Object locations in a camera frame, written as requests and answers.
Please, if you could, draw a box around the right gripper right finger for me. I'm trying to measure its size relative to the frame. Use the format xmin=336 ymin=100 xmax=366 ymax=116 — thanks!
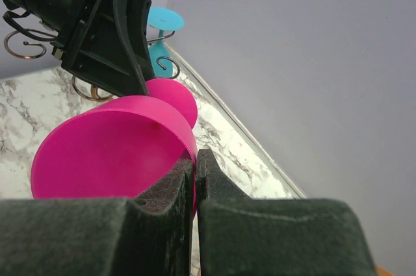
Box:
xmin=196 ymin=149 xmax=377 ymax=275

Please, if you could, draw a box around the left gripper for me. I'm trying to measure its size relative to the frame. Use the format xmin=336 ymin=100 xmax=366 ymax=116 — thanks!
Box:
xmin=3 ymin=0 xmax=155 ymax=97

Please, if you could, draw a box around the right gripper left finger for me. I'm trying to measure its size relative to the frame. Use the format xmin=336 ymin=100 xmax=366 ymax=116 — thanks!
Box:
xmin=1 ymin=159 xmax=194 ymax=275

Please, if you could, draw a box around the metal wine glass rack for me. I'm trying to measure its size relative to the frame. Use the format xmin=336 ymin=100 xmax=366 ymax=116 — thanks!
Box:
xmin=3 ymin=9 xmax=181 ymax=101

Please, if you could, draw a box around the blue wine glass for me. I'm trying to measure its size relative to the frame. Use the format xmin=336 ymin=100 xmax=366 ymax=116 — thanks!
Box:
xmin=147 ymin=6 xmax=185 ymax=79

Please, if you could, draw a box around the pink wine glass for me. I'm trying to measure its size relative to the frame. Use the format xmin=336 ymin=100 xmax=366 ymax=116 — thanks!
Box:
xmin=31 ymin=79 xmax=198 ymax=199

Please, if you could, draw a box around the wooden dish rack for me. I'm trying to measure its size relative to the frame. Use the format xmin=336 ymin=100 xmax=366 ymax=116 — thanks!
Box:
xmin=376 ymin=266 xmax=394 ymax=276

